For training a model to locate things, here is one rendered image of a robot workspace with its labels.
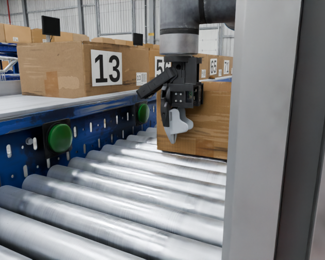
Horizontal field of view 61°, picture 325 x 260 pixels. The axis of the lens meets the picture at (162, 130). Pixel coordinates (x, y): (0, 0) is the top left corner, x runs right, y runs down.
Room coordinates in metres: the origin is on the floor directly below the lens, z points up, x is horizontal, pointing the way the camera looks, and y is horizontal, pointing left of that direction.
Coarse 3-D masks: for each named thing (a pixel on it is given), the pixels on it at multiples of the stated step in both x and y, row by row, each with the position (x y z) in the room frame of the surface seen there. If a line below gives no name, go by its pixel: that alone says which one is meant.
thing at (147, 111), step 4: (144, 104) 0.99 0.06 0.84; (140, 108) 0.97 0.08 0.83; (144, 108) 0.98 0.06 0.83; (148, 108) 1.01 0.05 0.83; (140, 112) 0.96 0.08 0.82; (144, 112) 0.98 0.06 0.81; (148, 112) 1.00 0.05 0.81; (140, 116) 0.96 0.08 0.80; (144, 116) 0.98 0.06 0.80; (148, 116) 1.01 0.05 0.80; (140, 120) 0.97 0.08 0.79; (144, 120) 0.98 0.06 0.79
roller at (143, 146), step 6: (114, 144) 0.86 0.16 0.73; (120, 144) 0.82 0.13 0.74; (126, 144) 0.82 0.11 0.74; (132, 144) 0.81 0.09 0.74; (138, 144) 0.80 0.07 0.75; (144, 144) 0.80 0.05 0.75; (150, 144) 0.79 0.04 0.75; (156, 144) 0.79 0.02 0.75; (150, 150) 0.77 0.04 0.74; (156, 150) 0.77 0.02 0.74; (186, 156) 0.72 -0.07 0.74; (192, 156) 0.72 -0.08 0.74; (198, 156) 0.71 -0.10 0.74; (204, 156) 0.70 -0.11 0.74
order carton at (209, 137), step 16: (208, 96) 0.68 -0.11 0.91; (224, 96) 0.66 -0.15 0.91; (192, 112) 0.70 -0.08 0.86; (208, 112) 0.68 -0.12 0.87; (224, 112) 0.66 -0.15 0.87; (160, 128) 0.74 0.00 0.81; (192, 128) 0.70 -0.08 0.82; (208, 128) 0.68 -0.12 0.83; (224, 128) 0.66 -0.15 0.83; (160, 144) 0.74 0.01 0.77; (176, 144) 0.72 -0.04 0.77; (192, 144) 0.70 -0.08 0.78; (208, 144) 0.68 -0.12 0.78; (224, 144) 0.66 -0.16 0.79
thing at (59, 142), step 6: (54, 126) 0.63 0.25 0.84; (60, 126) 0.64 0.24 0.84; (66, 126) 0.65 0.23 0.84; (54, 132) 0.62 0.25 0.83; (60, 132) 0.63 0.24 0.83; (66, 132) 0.65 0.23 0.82; (48, 138) 0.61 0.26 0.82; (54, 138) 0.62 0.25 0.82; (60, 138) 0.63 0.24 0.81; (66, 138) 0.64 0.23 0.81; (72, 138) 0.67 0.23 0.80; (48, 144) 0.61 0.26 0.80; (54, 144) 0.61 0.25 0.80; (60, 144) 0.63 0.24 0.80; (66, 144) 0.64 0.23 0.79; (54, 150) 0.62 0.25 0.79; (60, 150) 0.63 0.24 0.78; (66, 150) 0.65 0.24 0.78
